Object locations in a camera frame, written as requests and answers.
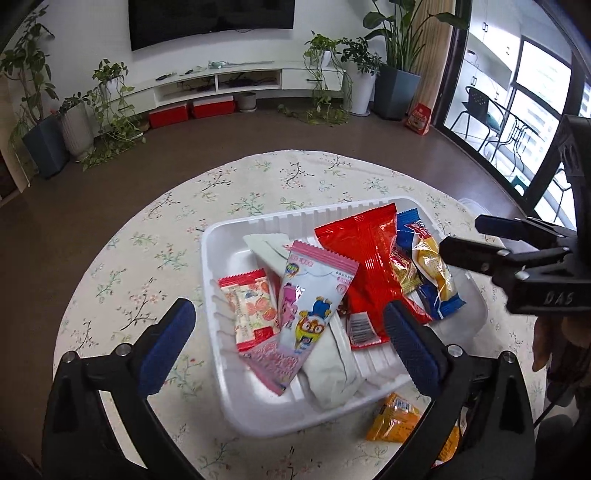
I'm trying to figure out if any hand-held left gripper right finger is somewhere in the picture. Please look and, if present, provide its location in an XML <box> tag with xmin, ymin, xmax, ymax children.
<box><xmin>383</xmin><ymin>300</ymin><xmax>539</xmax><ymax>480</ymax></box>

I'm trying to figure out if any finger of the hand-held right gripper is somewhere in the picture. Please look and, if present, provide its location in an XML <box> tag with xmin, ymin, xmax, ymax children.
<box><xmin>475</xmin><ymin>215</ymin><xmax>578</xmax><ymax>245</ymax></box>
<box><xmin>438</xmin><ymin>237</ymin><xmax>575</xmax><ymax>278</ymax></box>

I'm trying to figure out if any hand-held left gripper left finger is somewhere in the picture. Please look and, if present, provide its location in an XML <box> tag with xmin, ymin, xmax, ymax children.
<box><xmin>41</xmin><ymin>298</ymin><xmax>197</xmax><ymax>480</ymax></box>

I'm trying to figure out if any orange snack packet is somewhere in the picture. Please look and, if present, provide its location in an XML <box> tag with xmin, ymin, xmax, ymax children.
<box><xmin>366</xmin><ymin>392</ymin><xmax>462</xmax><ymax>466</ymax></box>

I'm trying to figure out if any pale green snack bag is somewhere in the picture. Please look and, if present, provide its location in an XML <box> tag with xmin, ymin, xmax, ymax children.
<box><xmin>243</xmin><ymin>232</ymin><xmax>363</xmax><ymax>411</ymax></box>

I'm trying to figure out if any red white strawberry-print packet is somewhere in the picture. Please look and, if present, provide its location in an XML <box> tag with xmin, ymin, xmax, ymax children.
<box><xmin>218</xmin><ymin>269</ymin><xmax>280</xmax><ymax>354</ymax></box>

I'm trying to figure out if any red snack bag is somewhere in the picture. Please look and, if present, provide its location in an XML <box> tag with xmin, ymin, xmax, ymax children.
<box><xmin>315</xmin><ymin>203</ymin><xmax>432</xmax><ymax>352</ymax></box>

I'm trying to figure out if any pink cartoon snack packet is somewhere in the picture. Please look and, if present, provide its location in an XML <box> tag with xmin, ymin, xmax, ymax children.
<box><xmin>240</xmin><ymin>240</ymin><xmax>360</xmax><ymax>397</ymax></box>

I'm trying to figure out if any white foam tray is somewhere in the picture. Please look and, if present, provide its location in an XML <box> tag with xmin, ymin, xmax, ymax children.
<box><xmin>201</xmin><ymin>196</ymin><xmax>489</xmax><ymax>438</ymax></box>

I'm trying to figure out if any person's right hand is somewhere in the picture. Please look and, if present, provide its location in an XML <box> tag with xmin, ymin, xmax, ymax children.
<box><xmin>531</xmin><ymin>316</ymin><xmax>591</xmax><ymax>383</ymax></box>

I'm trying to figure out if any blue yellow snack packet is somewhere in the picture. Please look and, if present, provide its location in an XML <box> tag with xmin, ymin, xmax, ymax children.
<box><xmin>396</xmin><ymin>209</ymin><xmax>467</xmax><ymax>320</ymax></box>

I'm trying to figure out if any round floral tablecloth table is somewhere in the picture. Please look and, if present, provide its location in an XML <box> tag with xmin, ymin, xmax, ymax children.
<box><xmin>53</xmin><ymin>148</ymin><xmax>539</xmax><ymax>480</ymax></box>

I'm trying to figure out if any glass balcony table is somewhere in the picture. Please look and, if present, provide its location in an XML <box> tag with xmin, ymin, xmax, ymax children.
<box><xmin>480</xmin><ymin>108</ymin><xmax>541</xmax><ymax>162</ymax></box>

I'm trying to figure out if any black balcony chair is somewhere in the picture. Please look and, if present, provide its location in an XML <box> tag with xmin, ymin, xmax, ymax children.
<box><xmin>450</xmin><ymin>86</ymin><xmax>502</xmax><ymax>141</ymax></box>

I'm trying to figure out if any red paper bag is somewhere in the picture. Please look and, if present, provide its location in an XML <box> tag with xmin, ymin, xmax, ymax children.
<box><xmin>405</xmin><ymin>102</ymin><xmax>432</xmax><ymax>136</ymax></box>

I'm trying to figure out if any tall plant in grey pot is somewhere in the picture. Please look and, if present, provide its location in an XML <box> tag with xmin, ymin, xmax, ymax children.
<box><xmin>362</xmin><ymin>0</ymin><xmax>469</xmax><ymax>121</ymax></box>

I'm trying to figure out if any beige curtain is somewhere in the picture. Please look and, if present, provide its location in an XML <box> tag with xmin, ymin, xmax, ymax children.
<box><xmin>420</xmin><ymin>14</ymin><xmax>455</xmax><ymax>109</ymax></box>

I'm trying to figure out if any plant in smooth white pot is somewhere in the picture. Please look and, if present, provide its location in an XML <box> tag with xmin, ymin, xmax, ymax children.
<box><xmin>339</xmin><ymin>37</ymin><xmax>384</xmax><ymax>116</ymax></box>

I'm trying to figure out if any trailing pothos plant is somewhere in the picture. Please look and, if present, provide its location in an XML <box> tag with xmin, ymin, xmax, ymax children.
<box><xmin>277</xmin><ymin>31</ymin><xmax>352</xmax><ymax>126</ymax></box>

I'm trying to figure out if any trailing vine plant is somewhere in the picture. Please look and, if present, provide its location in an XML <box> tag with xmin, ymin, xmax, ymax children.
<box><xmin>81</xmin><ymin>60</ymin><xmax>147</xmax><ymax>171</ymax></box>

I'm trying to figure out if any plant in ribbed white pot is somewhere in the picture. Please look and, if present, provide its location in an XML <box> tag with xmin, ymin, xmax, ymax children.
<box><xmin>58</xmin><ymin>92</ymin><xmax>95</xmax><ymax>160</ymax></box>

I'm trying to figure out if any tree plant in dark pot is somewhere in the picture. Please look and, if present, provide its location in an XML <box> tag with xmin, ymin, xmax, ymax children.
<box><xmin>0</xmin><ymin>7</ymin><xmax>70</xmax><ymax>178</ymax></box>

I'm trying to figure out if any white tv cabinet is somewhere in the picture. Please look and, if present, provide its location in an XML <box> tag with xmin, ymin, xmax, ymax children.
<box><xmin>117</xmin><ymin>62</ymin><xmax>345</xmax><ymax>114</ymax></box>

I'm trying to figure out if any wall television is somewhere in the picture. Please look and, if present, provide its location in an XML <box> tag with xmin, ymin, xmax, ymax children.
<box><xmin>127</xmin><ymin>0</ymin><xmax>296</xmax><ymax>51</ymax></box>

